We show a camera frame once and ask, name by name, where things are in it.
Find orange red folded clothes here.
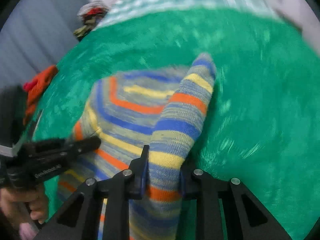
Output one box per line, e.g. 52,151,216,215
22,65,59,126

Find green velvet bedspread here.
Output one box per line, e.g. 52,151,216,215
35,8,319,239

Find striped knit sweater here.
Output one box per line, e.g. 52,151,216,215
57,53,216,239

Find clutter pile on nightstand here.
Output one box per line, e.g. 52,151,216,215
73,0,110,41

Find person's left hand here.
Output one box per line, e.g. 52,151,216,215
1,184,48,229

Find grey blue curtain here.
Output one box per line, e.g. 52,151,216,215
1,0,88,87

